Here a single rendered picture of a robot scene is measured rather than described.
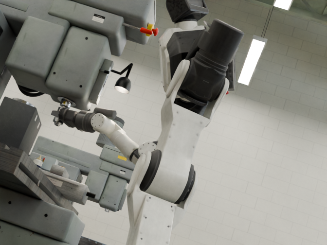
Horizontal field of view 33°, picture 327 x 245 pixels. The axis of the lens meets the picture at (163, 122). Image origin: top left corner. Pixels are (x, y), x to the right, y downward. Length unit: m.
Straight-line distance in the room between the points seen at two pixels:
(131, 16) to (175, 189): 0.99
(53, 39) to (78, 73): 0.19
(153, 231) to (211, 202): 7.29
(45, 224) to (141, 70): 7.57
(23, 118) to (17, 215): 0.42
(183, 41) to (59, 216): 0.81
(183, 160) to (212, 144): 7.42
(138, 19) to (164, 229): 1.09
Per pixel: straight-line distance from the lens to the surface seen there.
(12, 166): 1.75
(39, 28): 2.49
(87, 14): 2.49
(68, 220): 2.15
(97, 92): 2.43
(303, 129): 9.52
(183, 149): 1.77
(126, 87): 2.45
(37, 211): 2.18
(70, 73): 2.39
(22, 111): 1.97
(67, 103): 2.43
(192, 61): 1.82
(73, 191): 2.43
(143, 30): 2.44
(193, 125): 1.81
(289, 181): 9.22
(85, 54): 2.42
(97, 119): 2.26
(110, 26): 2.45
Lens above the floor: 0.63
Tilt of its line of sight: 18 degrees up
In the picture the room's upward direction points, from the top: 20 degrees clockwise
